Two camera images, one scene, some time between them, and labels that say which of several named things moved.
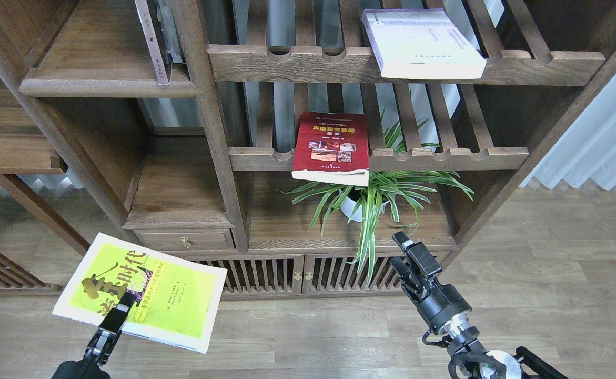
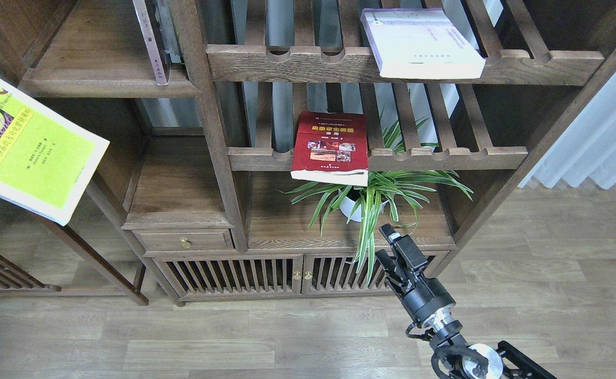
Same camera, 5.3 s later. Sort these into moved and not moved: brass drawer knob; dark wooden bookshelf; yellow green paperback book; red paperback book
Moved: yellow green paperback book
Not moved: red paperback book; dark wooden bookshelf; brass drawer knob
